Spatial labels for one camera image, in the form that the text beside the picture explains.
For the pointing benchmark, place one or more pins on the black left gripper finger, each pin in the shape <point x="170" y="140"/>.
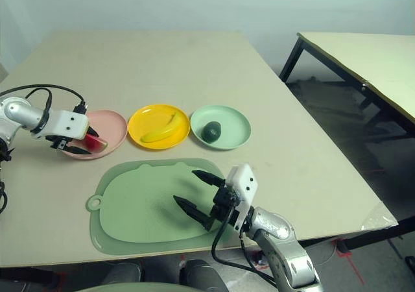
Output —
<point x="91" y="131"/>
<point x="79" y="150"/>

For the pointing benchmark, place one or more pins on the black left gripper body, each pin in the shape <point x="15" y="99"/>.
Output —
<point x="58" y="142"/>

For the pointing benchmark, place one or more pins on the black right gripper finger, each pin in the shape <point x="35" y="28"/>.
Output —
<point x="209" y="178"/>
<point x="194" y="212"/>

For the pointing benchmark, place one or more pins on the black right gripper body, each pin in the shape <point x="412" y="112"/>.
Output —
<point x="225" y="206"/>

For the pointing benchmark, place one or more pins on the red watermelon slice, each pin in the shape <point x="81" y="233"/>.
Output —
<point x="95" y="144"/>

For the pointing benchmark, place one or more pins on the dark green avocado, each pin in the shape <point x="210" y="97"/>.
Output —
<point x="212" y="131"/>

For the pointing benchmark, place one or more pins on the yellow banana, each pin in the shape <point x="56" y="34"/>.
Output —
<point x="162" y="131"/>

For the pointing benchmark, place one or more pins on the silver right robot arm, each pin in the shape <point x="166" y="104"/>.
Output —
<point x="282" y="250"/>

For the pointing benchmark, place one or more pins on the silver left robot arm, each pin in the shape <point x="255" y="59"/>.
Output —
<point x="19" y="113"/>

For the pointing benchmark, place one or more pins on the pink round plate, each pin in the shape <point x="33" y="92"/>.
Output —
<point x="113" y="129"/>

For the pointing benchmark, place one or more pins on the mint green round plate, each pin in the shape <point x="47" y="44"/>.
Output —
<point x="233" y="129"/>

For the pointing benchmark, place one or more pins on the green silicone cutting mat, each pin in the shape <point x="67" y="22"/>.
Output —
<point x="136" y="201"/>

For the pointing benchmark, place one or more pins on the yellow round plate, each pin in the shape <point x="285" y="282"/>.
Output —
<point x="152" y="120"/>

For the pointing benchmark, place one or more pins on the dark robot right leg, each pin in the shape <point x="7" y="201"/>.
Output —
<point x="201" y="274"/>

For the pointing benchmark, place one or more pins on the grey robot left leg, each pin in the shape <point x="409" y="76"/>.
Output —
<point x="124" y="272"/>

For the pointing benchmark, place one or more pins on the grey-green robot torso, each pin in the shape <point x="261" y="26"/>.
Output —
<point x="129" y="288"/>

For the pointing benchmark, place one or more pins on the beige side table black legs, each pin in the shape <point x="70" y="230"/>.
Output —
<point x="373" y="58"/>

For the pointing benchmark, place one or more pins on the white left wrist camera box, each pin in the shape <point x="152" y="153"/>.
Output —
<point x="65" y="123"/>

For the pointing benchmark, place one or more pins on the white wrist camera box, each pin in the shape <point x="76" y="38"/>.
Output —
<point x="244" y="188"/>
<point x="65" y="123"/>

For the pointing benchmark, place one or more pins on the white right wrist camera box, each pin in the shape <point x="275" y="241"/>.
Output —
<point x="244" y="188"/>

